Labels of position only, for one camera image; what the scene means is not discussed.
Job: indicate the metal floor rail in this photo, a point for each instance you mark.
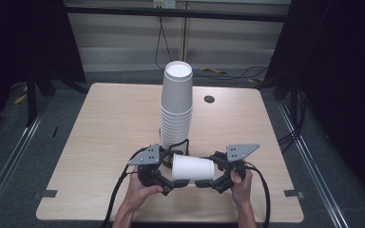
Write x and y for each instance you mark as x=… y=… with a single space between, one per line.
x=313 y=167
x=9 y=161

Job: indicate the black metal stand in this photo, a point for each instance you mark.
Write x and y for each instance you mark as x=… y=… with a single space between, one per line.
x=31 y=95

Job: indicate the person's right hand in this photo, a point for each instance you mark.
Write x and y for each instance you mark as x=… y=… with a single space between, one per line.
x=242 y=190

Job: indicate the grey partition panel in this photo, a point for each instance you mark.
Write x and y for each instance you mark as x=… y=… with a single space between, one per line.
x=228 y=41

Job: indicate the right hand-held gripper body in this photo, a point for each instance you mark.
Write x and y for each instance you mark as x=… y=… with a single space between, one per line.
x=239 y=151

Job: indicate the person's left hand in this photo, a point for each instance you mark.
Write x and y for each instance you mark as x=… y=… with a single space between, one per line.
x=139 y=193

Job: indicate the grey table edge bracket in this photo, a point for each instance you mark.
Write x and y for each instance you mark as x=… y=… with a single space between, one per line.
x=49 y=193
x=294 y=193

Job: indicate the stack of white cups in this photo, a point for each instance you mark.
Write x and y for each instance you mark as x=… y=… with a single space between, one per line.
x=176 y=104

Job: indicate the white wall socket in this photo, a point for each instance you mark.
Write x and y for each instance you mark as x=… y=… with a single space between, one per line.
x=164 y=3

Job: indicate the yellow tape strip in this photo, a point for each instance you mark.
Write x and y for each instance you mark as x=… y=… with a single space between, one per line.
x=20 y=98

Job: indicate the white paper cup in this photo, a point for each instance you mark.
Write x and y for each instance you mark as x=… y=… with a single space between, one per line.
x=191 y=168

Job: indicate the black curtain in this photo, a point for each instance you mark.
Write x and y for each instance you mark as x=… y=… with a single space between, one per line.
x=339 y=79
x=19 y=34

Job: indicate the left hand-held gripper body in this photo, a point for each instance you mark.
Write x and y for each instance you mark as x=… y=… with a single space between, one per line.
x=147 y=156

